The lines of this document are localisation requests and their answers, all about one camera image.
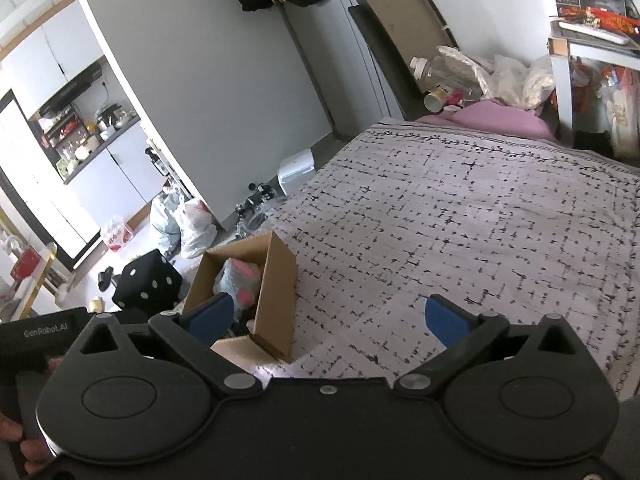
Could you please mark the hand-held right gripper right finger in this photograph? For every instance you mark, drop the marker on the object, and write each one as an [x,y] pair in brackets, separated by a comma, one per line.
[445,321]

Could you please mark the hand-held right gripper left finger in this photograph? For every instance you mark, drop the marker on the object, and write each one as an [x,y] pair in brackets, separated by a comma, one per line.
[215,316]

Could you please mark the light blue plush toy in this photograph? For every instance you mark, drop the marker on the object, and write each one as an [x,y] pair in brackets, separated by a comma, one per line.
[237,282]

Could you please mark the brown cardboard box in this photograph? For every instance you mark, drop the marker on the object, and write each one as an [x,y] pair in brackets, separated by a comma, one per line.
[275,300]

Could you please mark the person's left hand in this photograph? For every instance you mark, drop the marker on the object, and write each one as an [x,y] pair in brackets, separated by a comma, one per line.
[30,452]

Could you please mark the black dice stool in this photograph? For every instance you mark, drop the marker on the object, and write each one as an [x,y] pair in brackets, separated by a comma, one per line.
[147,280]

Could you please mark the red box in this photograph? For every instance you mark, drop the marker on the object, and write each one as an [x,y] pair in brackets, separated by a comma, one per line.
[26,264]

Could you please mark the white plastic bag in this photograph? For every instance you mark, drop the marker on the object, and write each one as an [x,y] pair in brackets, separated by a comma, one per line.
[187,225]

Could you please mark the black slipper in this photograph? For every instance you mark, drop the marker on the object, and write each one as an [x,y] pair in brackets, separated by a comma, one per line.
[105,280]

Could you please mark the grey patterned bed blanket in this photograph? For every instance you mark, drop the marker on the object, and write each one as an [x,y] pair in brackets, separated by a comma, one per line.
[475,220]

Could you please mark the black tripod on floor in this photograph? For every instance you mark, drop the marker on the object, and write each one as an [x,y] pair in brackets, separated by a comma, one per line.
[255,200]

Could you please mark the white kitchen cabinet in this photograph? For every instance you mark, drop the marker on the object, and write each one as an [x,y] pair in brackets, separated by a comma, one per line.
[45,185]

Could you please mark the white floor appliance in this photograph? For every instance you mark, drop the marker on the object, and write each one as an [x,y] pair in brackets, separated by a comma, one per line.
[296,172]

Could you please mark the pink pillow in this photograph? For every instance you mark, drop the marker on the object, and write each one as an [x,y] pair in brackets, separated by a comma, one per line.
[490,119]

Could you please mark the cluttered kitchen counter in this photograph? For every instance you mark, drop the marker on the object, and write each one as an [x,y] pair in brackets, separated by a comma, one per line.
[95,135]

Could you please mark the paper cup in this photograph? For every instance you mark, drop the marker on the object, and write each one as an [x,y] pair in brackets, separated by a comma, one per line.
[437,100]

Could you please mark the clear plastic bottle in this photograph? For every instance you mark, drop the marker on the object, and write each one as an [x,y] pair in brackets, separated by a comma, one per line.
[440,72]

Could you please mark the pile of white bags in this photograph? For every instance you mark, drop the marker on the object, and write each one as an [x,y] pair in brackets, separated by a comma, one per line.
[515,82]

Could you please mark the black range hood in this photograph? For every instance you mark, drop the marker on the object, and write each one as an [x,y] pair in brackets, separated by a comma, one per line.
[75,85]

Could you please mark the white desk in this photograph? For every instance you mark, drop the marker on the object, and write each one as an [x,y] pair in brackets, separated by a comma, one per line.
[562,80]

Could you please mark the brown folding board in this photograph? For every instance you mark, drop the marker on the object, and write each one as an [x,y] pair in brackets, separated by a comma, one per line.
[400,35]

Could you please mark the gold metal frame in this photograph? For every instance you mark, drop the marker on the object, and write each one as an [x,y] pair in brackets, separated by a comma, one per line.
[42,280]

